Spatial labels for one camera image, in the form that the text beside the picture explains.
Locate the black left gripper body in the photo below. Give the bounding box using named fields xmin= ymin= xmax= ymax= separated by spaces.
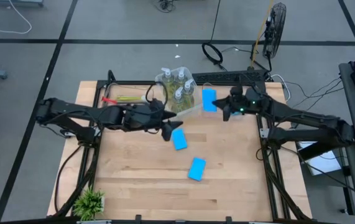
xmin=122 ymin=104 xmax=165 ymax=131

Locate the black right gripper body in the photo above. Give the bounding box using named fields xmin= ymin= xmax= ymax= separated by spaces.
xmin=225 ymin=95 xmax=270 ymax=114

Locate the yellow dish soap pump bottle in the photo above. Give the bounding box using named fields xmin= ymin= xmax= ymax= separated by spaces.
xmin=160 ymin=67 xmax=175 ymax=94
xmin=171 ymin=86 xmax=187 ymax=113
xmin=183 ymin=78 xmax=196 ymax=106
xmin=175 ymin=67 xmax=188 ymax=90

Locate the lime green dish brush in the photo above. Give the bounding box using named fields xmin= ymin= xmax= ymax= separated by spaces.
xmin=116 ymin=95 xmax=149 ymax=103

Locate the black keyboard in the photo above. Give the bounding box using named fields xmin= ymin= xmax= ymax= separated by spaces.
xmin=191 ymin=70 xmax=268 ymax=85

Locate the tall clear plastic bin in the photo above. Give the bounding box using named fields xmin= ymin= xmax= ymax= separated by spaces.
xmin=154 ymin=65 xmax=204 ymax=114

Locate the black floor fan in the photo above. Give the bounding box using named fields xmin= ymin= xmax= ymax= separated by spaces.
xmin=262 ymin=2 xmax=287 ymax=60

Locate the white paper sheet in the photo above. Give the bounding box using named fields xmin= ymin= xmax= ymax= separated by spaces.
xmin=297 ymin=141 xmax=343 ymax=177

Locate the small green artificial plant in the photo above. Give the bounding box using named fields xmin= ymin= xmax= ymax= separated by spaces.
xmin=72 ymin=185 xmax=106 ymax=222

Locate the grey metal cart base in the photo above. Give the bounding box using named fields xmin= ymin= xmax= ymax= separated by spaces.
xmin=0 ymin=0 xmax=44 ymax=7

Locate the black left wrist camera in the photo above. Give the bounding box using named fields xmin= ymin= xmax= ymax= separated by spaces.
xmin=147 ymin=98 xmax=165 ymax=112

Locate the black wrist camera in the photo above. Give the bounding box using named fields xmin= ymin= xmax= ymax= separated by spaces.
xmin=229 ymin=84 xmax=244 ymax=98
xmin=147 ymin=98 xmax=165 ymax=112

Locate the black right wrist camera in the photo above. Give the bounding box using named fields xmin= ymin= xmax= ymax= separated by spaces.
xmin=229 ymin=84 xmax=244 ymax=98

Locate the black left wrist camera cable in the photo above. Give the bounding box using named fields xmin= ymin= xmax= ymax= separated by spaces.
xmin=145 ymin=81 xmax=169 ymax=105

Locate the coiled black floor cable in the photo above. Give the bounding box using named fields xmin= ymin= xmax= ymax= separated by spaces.
xmin=201 ymin=0 xmax=228 ymax=72

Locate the yellow hanging cable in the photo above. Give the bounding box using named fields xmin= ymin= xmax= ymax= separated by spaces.
xmin=251 ymin=0 xmax=274 ymax=68

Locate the black cable bundle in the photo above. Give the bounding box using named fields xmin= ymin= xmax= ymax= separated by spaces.
xmin=155 ymin=0 xmax=175 ymax=13

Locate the white floor cable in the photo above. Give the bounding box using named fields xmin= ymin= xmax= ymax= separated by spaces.
xmin=0 ymin=0 xmax=32 ymax=34

